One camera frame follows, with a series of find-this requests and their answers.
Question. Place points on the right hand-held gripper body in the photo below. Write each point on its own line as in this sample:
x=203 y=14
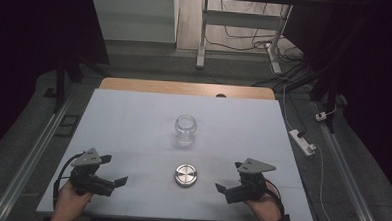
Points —
x=249 y=189

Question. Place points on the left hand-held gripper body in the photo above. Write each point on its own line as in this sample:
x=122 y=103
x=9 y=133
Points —
x=87 y=181

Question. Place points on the round silver metal lid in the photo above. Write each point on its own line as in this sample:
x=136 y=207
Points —
x=185 y=175

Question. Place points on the clear glass jar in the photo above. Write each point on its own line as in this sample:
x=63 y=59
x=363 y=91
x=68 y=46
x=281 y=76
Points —
x=185 y=133

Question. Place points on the person's right hand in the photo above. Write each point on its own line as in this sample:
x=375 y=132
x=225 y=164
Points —
x=268 y=207

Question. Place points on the person's left hand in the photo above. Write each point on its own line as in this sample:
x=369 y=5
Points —
x=66 y=205

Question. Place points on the pale table cover sheet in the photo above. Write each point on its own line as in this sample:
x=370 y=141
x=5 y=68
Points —
x=143 y=121

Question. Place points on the white power strip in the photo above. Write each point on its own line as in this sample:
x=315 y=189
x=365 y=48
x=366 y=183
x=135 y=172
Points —
x=302 y=144

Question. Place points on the black plug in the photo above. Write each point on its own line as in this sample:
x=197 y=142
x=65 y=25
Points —
x=302 y=133

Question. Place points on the black metal stand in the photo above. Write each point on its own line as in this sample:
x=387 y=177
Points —
x=61 y=84
x=332 y=79

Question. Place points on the small white adapter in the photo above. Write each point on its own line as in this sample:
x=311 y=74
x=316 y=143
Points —
x=321 y=116

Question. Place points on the wooden table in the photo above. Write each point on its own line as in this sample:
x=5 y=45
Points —
x=171 y=87

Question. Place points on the dark curtain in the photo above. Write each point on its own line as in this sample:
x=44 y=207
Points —
x=382 y=82
x=26 y=49

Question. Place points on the black rectangular floor frame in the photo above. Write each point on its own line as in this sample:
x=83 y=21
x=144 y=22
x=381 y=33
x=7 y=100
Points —
x=67 y=125

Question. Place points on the aluminium floor rail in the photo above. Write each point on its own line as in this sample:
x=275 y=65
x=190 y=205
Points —
x=348 y=177
x=28 y=165

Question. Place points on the white desk frame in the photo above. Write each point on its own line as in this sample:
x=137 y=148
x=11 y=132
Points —
x=241 y=19

